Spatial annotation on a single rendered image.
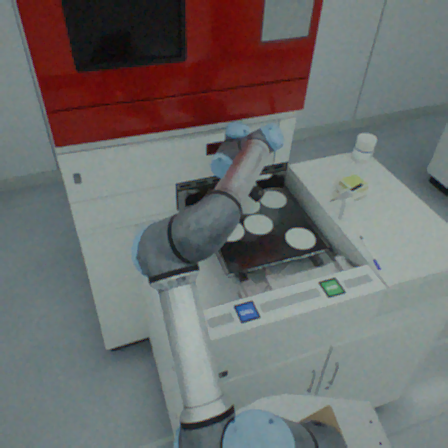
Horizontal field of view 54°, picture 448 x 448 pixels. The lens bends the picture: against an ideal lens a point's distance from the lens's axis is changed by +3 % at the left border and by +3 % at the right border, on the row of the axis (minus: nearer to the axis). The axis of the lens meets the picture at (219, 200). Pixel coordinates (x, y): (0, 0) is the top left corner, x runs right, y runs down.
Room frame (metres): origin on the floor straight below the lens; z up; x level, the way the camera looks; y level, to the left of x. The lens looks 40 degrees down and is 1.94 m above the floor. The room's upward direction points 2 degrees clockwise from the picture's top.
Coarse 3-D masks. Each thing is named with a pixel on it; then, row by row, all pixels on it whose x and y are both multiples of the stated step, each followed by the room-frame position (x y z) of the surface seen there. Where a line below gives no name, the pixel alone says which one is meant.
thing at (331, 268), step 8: (304, 272) 0.91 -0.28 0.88; (312, 272) 0.91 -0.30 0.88; (320, 272) 0.91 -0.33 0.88; (328, 272) 0.91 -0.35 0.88; (280, 280) 0.87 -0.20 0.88; (288, 280) 0.87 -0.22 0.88; (296, 280) 0.88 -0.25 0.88; (304, 280) 0.88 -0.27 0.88; (240, 288) 0.84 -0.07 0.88; (256, 288) 0.84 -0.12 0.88; (264, 288) 0.84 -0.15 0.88; (240, 296) 0.82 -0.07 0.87
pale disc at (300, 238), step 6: (294, 228) 1.09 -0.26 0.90; (300, 228) 1.09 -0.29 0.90; (288, 234) 1.06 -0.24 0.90; (294, 234) 1.06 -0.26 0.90; (300, 234) 1.06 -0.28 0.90; (306, 234) 1.06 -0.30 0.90; (312, 234) 1.06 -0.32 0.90; (288, 240) 1.03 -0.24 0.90; (294, 240) 1.03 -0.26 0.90; (300, 240) 1.03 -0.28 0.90; (306, 240) 1.03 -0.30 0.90; (312, 240) 1.03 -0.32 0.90; (294, 246) 1.00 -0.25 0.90; (300, 246) 1.00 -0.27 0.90; (306, 246) 1.01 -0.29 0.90; (312, 246) 1.01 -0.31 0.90
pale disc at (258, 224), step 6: (252, 216) 1.14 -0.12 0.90; (258, 216) 1.14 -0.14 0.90; (264, 216) 1.15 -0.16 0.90; (246, 222) 1.11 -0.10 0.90; (252, 222) 1.11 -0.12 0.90; (258, 222) 1.11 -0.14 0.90; (264, 222) 1.11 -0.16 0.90; (270, 222) 1.12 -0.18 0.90; (252, 228) 1.08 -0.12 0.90; (258, 228) 1.08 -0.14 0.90; (264, 228) 1.08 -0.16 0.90; (270, 228) 1.08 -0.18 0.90
